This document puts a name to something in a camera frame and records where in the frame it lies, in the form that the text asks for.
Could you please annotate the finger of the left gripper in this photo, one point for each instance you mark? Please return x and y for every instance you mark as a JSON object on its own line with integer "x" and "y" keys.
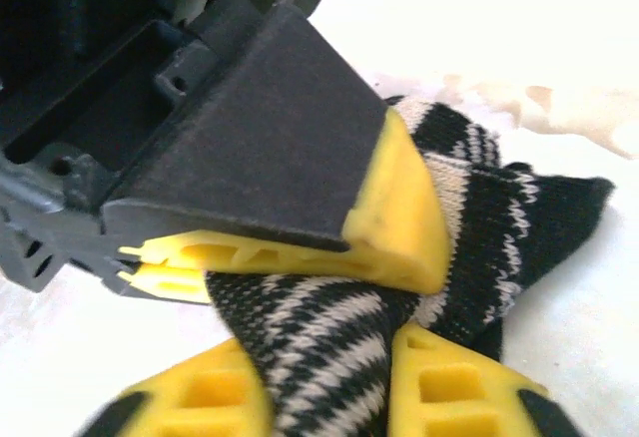
{"x": 269, "y": 147}
{"x": 165, "y": 285}

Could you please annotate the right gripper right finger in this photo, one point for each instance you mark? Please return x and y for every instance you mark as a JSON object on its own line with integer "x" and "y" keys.
{"x": 449, "y": 392}

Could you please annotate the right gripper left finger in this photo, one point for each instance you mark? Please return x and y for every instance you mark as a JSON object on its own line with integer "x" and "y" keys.
{"x": 209, "y": 397}

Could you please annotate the black and white striped sock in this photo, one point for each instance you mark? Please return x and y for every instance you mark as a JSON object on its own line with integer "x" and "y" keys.
{"x": 489, "y": 217}

